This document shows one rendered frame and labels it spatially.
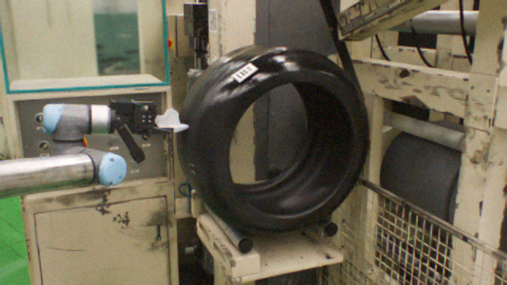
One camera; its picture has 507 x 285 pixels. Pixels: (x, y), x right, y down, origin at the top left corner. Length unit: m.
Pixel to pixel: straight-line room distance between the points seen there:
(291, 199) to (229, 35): 0.58
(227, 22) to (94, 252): 1.00
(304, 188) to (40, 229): 0.96
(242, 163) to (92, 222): 0.62
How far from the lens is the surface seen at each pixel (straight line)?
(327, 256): 1.62
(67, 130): 1.30
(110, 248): 2.04
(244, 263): 1.48
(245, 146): 1.76
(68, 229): 1.99
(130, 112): 1.33
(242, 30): 1.69
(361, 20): 1.64
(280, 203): 1.70
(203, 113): 1.32
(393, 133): 2.31
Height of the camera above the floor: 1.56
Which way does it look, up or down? 15 degrees down
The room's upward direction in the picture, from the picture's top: straight up
